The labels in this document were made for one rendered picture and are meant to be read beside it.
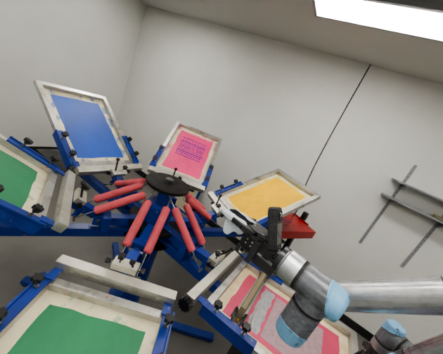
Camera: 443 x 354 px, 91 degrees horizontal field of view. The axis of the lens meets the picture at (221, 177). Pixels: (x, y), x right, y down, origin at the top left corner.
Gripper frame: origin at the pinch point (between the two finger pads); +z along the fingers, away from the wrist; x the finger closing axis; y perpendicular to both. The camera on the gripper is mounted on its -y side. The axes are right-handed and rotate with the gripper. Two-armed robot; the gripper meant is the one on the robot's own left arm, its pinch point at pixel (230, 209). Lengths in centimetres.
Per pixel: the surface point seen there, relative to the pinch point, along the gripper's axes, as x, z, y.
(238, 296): 65, -1, 62
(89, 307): -3, 35, 73
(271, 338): 59, -27, 61
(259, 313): 65, -15, 60
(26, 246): 24, 184, 166
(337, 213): 267, -8, 4
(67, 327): -13, 30, 75
